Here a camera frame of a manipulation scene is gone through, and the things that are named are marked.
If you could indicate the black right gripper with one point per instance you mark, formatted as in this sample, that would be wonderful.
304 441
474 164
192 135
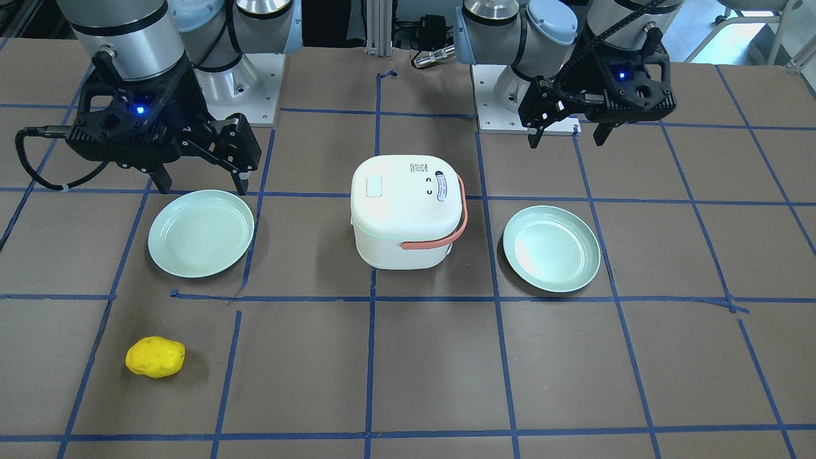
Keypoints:
189 102

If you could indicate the green plate far side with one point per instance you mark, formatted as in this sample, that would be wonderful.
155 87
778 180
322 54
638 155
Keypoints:
551 249

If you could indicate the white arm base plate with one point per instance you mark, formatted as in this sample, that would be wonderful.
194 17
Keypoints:
252 88
498 92

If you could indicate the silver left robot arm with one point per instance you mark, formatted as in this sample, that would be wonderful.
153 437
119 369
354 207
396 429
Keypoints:
545 38

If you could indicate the yellow toy potato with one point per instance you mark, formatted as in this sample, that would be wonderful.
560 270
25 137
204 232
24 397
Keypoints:
155 357

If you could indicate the green plate near potato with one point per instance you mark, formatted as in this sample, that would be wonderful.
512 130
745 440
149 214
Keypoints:
201 234

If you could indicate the black electronics box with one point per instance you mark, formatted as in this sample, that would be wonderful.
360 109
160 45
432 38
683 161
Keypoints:
431 31

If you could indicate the aluminium frame post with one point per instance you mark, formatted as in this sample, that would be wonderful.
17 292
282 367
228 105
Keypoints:
379 28

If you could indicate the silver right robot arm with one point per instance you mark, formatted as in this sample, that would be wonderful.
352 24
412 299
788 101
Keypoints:
146 38

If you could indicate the silver cylindrical connector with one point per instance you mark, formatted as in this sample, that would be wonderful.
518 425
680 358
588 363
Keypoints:
425 59

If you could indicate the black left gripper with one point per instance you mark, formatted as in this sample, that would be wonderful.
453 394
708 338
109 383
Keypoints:
577 81

